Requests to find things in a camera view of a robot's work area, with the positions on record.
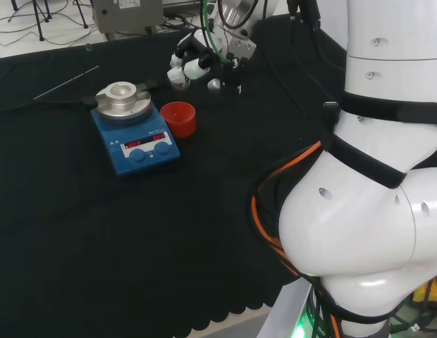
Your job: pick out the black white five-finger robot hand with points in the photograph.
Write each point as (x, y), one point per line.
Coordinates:
(195, 68)

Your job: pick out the heater with blue base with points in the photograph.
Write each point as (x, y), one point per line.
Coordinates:
(134, 141)

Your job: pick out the red plastic cup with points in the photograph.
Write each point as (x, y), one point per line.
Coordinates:
(178, 121)

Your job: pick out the grey metal equipment box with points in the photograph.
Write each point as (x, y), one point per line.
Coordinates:
(127, 14)

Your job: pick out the small clear plastic piece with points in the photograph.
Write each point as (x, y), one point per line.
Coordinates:
(87, 46)

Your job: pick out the black tripod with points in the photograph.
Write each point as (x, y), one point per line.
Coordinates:
(40, 15)
(81, 12)

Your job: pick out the thin glass rod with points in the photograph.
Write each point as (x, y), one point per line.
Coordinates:
(65, 83)

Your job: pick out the black bench cloth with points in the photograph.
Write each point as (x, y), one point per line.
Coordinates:
(98, 229)

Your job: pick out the yellow stop button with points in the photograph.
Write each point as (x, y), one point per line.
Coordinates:
(427, 293)

